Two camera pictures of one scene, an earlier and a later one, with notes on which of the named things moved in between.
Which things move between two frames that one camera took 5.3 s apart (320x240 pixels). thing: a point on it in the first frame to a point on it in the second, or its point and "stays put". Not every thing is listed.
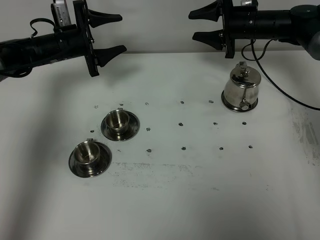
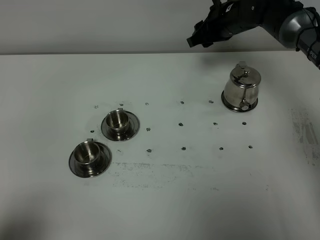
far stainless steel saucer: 132,128 stays put
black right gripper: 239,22 to 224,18
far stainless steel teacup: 117,121 stays put
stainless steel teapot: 241,87 stays put
